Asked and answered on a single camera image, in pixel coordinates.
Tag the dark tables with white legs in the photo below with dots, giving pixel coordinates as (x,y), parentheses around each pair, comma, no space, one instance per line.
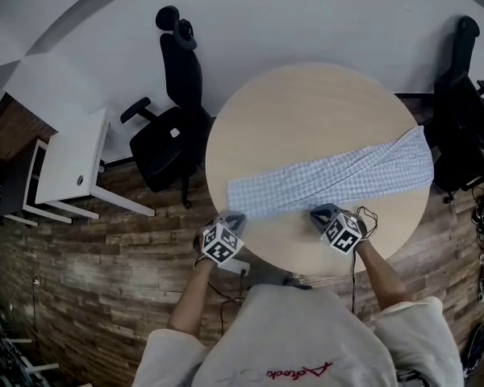
(8,357)

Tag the person's cream shirt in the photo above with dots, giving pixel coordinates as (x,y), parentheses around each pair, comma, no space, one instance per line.
(298,337)

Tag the white paper tag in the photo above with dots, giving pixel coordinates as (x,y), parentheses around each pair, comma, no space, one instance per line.
(174,133)

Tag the blue checkered cloth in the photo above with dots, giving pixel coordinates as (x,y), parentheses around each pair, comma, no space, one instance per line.
(326,176)

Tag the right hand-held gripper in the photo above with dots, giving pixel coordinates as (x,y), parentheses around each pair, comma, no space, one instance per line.
(343,234)

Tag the white power strip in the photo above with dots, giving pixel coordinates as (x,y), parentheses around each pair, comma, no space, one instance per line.
(236,265)

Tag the person's right forearm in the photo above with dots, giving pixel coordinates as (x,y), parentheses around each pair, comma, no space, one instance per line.
(381,276)

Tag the white frame dark top desk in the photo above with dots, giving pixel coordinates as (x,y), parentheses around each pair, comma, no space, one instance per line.
(14,180)

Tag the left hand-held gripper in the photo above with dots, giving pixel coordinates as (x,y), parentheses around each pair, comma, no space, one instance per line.
(222,244)

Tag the person's grey shoe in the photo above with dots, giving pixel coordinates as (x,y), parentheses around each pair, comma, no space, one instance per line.
(266,277)

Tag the person's left forearm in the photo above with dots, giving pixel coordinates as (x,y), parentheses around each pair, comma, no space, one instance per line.
(189,300)

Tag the black oval object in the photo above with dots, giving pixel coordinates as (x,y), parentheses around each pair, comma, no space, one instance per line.
(478,349)

